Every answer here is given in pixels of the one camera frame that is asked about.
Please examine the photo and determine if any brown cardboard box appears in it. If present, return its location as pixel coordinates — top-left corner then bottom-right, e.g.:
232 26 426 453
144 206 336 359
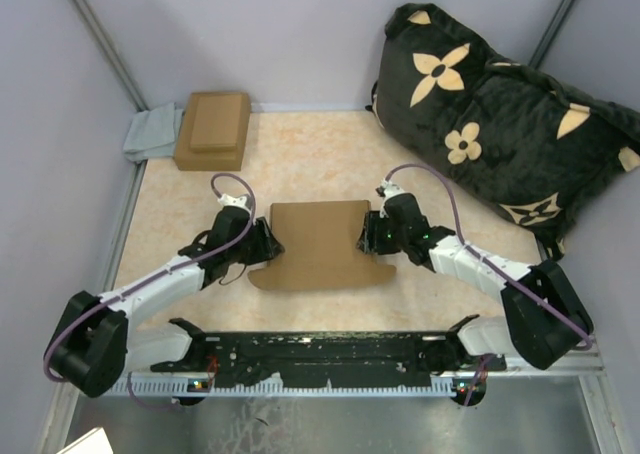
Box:
248 200 396 292

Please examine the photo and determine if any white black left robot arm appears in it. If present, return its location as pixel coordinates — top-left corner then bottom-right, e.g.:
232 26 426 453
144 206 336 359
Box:
43 206 285 398

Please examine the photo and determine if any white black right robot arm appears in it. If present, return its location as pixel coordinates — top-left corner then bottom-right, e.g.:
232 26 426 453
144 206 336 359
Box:
357 184 594 370

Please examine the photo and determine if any large folded cardboard box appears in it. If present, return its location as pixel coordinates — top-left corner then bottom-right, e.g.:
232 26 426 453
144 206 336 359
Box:
173 91 251 172

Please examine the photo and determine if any small folded cardboard box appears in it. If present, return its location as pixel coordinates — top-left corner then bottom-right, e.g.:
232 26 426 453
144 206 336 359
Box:
190 95 241 153

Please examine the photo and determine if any black floral plush pillow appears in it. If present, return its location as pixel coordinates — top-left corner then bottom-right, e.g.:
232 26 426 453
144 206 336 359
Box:
371 3 639 260

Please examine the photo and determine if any grey folded cloth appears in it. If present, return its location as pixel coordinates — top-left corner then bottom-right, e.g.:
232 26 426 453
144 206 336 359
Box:
123 103 184 163

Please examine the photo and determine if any white paper sheet corner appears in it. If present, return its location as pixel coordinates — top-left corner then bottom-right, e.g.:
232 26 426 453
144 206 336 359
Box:
57 427 114 454

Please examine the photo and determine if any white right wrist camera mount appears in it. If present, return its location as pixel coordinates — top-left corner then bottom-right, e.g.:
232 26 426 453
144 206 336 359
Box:
375 179 406 218

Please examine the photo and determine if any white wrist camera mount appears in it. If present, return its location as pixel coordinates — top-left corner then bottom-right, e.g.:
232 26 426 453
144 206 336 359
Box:
218 193 253 212
375 179 406 218

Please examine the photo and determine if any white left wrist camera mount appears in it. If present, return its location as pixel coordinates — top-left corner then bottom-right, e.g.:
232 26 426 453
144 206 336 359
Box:
218 193 253 212

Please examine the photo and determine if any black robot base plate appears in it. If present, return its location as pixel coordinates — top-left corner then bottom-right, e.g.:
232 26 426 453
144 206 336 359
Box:
150 316 485 387

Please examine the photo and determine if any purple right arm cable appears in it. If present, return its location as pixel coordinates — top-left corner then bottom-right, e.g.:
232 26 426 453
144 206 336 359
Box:
379 162 596 406

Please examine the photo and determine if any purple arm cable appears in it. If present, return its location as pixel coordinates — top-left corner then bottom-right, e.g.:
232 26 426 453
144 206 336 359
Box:
42 172 257 409
379 162 596 406

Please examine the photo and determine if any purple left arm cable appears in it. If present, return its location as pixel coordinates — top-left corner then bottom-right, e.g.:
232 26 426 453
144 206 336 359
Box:
42 172 257 409

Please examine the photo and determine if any white slotted cable duct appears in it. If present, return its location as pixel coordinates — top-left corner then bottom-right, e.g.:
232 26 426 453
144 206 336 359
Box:
106 374 471 398

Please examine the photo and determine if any aluminium frame rail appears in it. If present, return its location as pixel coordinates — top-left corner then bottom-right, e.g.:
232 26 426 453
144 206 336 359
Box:
62 336 606 375

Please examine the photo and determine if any left aluminium corner post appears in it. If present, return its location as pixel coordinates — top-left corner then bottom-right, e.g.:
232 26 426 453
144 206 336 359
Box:
69 0 149 112

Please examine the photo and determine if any aluminium corner post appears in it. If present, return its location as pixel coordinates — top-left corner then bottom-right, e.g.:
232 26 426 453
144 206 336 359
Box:
69 0 149 112
528 0 577 69

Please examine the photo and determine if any right aluminium corner post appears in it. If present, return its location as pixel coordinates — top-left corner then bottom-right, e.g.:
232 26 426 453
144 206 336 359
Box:
528 0 577 69

